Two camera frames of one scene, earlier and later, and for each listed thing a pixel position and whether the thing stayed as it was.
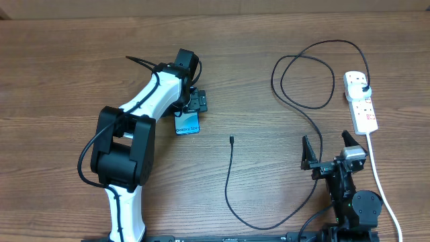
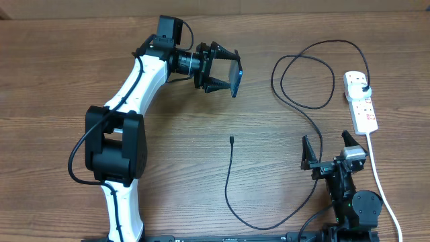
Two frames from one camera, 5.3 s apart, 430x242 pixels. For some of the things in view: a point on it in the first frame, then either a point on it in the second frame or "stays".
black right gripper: [321, 168] stays
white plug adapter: [355, 92] stays
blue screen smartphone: [187, 123] to [236, 76]
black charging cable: [298, 105] stays
